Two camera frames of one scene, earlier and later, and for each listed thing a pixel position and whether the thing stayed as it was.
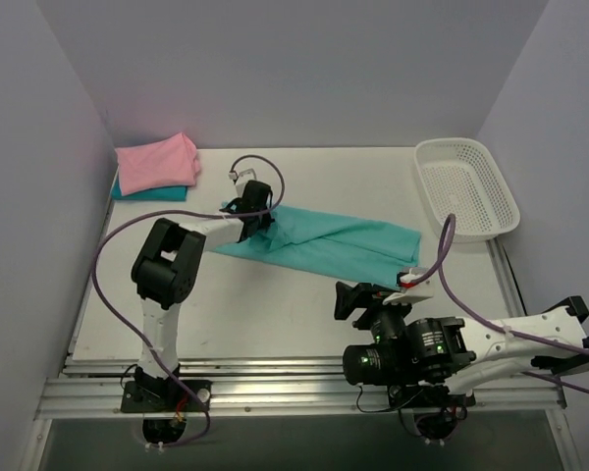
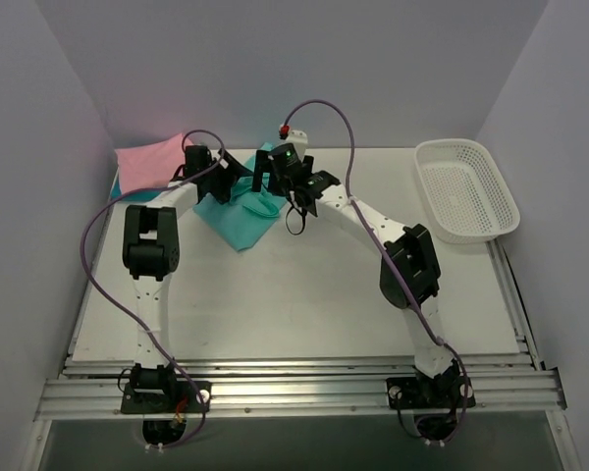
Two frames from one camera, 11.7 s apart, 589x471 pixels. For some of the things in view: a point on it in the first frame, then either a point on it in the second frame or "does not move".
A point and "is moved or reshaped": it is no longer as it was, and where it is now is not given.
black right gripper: (365, 301) -> (261, 170)
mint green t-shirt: (323, 241) is moved or reshaped
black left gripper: (259, 216) -> (227, 175)
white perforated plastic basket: (455, 176) does not move
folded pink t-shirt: (162, 163) does not move
